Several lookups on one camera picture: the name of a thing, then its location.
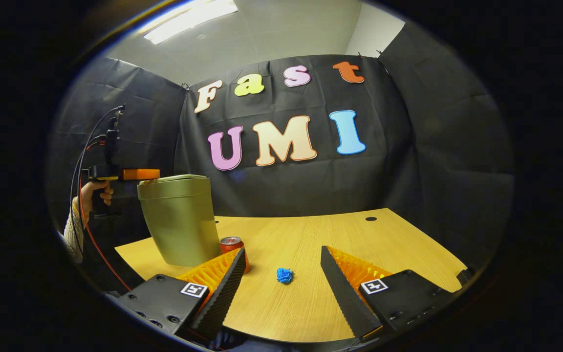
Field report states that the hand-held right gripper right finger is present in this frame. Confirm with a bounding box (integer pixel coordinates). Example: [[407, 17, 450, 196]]
[[321, 245, 458, 343]]

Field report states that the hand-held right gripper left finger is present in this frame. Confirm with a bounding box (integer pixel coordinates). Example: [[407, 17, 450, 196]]
[[115, 247, 247, 343]]

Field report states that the red pop can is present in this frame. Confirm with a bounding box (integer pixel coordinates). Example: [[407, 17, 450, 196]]
[[220, 237, 251, 274]]

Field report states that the green desktop garbage bin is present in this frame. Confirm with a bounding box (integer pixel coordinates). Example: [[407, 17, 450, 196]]
[[137, 175, 221, 267]]

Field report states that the wooden desktop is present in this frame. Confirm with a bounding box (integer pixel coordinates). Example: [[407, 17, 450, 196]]
[[114, 208, 468, 344]]

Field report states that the black backdrop cloth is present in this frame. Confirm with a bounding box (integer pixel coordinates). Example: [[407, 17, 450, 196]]
[[47, 20, 516, 294]]

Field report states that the ceiling light panel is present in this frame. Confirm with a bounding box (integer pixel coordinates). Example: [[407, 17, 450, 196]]
[[143, 0, 239, 45]]

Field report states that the black cable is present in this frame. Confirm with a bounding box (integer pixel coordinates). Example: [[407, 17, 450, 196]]
[[69, 104, 126, 255]]

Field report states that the red cable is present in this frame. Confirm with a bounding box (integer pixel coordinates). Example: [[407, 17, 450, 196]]
[[78, 141, 133, 293]]

